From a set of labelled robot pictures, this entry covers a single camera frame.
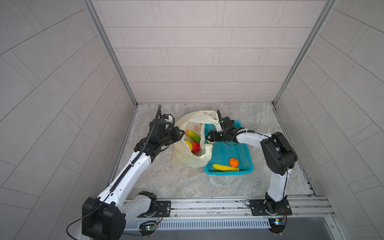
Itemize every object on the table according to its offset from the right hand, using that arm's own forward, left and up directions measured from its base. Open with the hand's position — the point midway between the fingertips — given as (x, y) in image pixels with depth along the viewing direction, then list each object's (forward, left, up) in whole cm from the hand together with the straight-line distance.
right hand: (209, 137), depth 95 cm
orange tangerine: (-18, -12, +1) cm, 22 cm away
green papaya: (0, +10, +2) cm, 10 cm away
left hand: (-7, +13, +19) cm, 24 cm away
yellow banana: (-20, -6, -1) cm, 21 cm away
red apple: (-9, +9, +4) cm, 13 cm away
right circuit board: (-47, -26, -4) cm, 54 cm away
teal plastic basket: (-10, -7, -4) cm, 12 cm away
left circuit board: (-45, +32, 0) cm, 55 cm away
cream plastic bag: (-3, +9, +21) cm, 24 cm away
